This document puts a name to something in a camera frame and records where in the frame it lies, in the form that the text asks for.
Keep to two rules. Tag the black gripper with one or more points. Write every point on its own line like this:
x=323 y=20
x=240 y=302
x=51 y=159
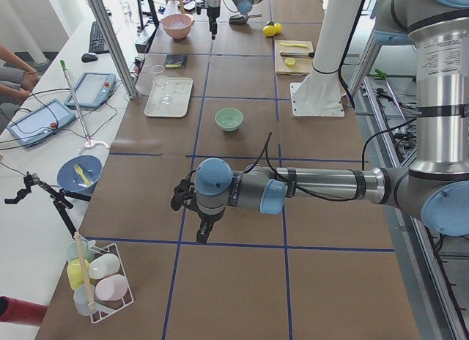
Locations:
x=207 y=218
x=212 y=6

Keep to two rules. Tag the green ceramic bowl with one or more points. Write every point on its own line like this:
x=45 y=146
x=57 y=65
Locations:
x=229 y=119

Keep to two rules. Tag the pink bowl of ice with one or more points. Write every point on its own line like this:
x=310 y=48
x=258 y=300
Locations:
x=178 y=26

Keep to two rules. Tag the blue bowl with fork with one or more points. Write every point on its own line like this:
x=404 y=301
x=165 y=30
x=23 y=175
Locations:
x=80 y=174

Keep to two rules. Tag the folded grey cloth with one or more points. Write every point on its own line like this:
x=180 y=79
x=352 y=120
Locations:
x=175 y=61

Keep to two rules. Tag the large yellow lemon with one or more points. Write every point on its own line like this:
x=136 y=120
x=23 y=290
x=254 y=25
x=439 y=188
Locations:
x=269 y=31

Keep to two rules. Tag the small yellow lemon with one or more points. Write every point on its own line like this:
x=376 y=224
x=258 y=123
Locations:
x=278 y=28

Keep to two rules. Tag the clear wine glass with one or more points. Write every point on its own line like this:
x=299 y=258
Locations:
x=160 y=80

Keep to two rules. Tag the cream bear serving tray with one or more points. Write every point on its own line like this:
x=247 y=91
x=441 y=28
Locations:
x=180 y=91

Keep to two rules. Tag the yellow plastic knife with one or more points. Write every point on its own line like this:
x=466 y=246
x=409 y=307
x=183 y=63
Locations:
x=296 y=45

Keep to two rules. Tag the halved lemon slice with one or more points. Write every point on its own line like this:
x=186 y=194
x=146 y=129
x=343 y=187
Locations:
x=289 y=62

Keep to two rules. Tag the steel cylinder tool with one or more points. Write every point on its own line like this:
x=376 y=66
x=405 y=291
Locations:
x=306 y=55

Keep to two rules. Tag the wooden cutting board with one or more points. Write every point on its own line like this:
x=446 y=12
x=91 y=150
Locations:
x=302 y=67

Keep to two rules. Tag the black keyboard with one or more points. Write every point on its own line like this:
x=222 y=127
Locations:
x=97 y=42

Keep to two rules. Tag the black computer mouse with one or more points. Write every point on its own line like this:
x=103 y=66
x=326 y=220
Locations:
x=89 y=57

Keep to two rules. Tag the blue teach pendant far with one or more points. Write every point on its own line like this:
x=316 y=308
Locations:
x=93 y=89

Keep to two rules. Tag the blue teach pendant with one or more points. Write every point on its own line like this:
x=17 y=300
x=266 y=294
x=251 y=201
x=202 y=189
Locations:
x=41 y=123
x=93 y=89

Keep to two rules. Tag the blue teach pendant near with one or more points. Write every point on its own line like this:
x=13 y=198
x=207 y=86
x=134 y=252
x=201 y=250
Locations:
x=41 y=123

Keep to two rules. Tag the red cylinder bottle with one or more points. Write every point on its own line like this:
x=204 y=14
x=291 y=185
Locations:
x=22 y=312

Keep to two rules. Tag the white wire cup rack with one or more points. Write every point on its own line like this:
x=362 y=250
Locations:
x=97 y=277

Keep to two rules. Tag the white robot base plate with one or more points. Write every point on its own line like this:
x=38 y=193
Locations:
x=315 y=100

